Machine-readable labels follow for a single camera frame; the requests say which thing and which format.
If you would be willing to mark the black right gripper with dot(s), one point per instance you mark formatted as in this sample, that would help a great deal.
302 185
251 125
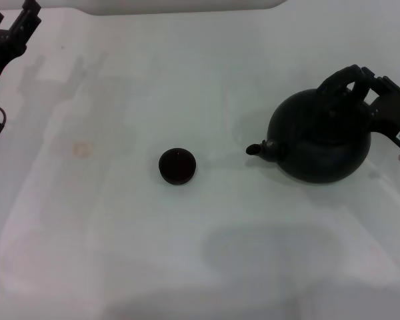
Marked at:
395 113

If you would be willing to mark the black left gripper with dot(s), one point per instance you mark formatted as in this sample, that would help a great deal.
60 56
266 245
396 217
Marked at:
0 50

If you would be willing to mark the black round teapot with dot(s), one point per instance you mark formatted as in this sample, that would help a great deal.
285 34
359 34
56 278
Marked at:
320 150

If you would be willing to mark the small dark round teacup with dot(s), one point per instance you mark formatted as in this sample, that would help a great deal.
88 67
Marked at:
177 166

